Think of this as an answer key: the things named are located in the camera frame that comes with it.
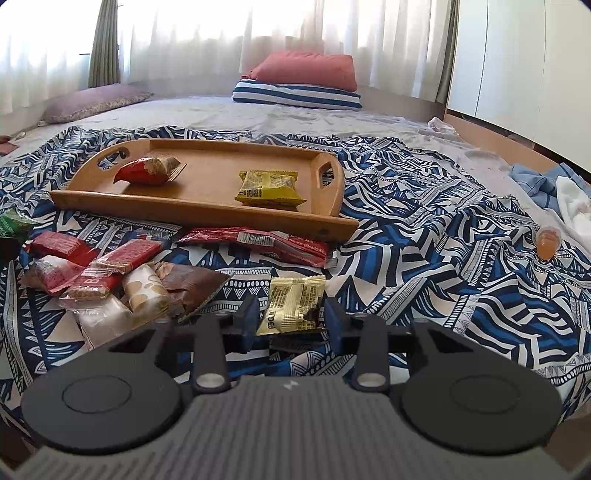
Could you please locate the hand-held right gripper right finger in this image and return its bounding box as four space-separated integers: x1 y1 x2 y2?
323 298 478 395

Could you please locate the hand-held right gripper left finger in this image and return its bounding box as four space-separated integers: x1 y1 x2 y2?
107 295 262 395

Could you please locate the brown coffee packet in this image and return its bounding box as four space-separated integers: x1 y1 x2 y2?
156 262 234 322

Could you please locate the wooden tray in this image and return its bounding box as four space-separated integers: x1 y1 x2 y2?
50 138 360 243

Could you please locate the red biscuit packet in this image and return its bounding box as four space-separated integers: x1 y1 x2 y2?
60 239 163 298

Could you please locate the long red snack packet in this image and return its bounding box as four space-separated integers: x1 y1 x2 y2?
175 226 339 269

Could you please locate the white gold snack packet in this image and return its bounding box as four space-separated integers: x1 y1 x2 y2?
121 261 172 320

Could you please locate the blue white patterned blanket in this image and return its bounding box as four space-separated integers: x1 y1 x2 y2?
0 124 591 444

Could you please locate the olive yellow snack packet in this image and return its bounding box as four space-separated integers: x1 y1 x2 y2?
234 170 308 210

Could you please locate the plain white snack packet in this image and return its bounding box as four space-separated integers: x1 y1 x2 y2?
76 295 136 350

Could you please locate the red nut snack packet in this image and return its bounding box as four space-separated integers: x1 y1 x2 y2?
113 156 188 186

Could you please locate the small red snack packet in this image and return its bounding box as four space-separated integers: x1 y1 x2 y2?
27 231 100 267

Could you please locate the dark red white snack packet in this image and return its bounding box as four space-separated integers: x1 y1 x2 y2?
20 256 86 296

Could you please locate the crumpled white plastic wrapper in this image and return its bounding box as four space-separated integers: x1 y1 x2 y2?
427 117 461 138

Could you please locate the blue white striped pillow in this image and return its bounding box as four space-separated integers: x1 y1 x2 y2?
232 79 363 110

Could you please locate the orange jelly cup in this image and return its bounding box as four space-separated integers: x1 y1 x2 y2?
534 226 562 260

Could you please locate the light blue cloth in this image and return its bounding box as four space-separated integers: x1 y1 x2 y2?
509 164 579 211

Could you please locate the red pillow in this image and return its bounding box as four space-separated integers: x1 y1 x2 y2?
240 52 358 93

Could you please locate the green snack packet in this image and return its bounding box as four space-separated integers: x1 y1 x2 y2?
0 208 42 241

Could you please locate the purple pillow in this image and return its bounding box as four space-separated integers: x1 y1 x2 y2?
42 84 154 124

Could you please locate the white cloth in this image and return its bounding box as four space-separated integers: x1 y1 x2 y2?
555 175 591 237

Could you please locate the white sheer curtain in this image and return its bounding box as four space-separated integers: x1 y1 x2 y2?
0 0 459 117

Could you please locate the olive green curtain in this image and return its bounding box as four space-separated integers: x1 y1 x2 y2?
88 0 122 88

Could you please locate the white wardrobe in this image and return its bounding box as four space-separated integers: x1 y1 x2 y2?
444 0 591 163

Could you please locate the wooden bed frame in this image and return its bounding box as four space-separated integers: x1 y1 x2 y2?
442 110 570 175

